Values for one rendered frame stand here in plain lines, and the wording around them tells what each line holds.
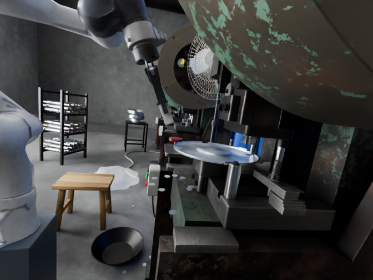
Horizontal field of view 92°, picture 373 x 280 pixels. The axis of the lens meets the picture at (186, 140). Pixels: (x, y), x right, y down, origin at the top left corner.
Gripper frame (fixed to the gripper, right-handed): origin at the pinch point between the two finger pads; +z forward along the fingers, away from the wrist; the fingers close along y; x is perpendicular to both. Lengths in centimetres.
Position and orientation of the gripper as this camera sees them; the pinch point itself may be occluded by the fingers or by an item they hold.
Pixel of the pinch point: (166, 113)
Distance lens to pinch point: 59.0
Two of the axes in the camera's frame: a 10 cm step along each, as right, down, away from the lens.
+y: 1.5, 1.9, -9.7
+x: 9.4, -3.3, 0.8
